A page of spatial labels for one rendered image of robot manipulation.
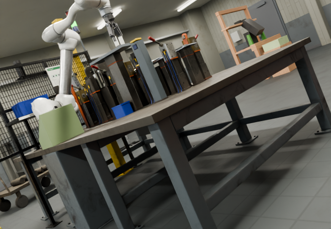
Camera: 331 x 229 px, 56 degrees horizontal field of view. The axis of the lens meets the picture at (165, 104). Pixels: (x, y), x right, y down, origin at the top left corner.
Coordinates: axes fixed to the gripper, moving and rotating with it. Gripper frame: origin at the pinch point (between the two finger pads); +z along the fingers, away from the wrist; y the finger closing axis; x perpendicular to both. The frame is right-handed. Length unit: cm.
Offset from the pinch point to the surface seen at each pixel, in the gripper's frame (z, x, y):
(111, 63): 11.0, 12.1, -0.8
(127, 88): 32.9, 7.8, -1.3
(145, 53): 15.8, -17.2, -4.1
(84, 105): 29, 74, 34
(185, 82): 45, -31, 10
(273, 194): 120, -68, -35
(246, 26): -14, -36, 610
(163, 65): 26.4, -15.3, 24.9
